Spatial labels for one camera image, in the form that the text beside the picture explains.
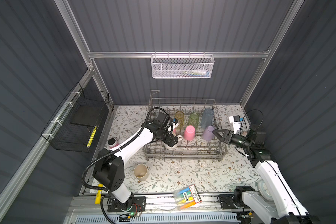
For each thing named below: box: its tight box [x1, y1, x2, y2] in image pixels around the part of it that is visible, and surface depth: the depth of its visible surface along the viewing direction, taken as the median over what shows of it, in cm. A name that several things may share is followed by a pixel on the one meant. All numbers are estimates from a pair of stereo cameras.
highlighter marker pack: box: [173, 184, 203, 212], surface depth 77 cm
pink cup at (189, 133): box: [183, 125, 196, 141], surface depth 91 cm
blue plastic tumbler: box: [200, 108, 214, 129], surface depth 98 cm
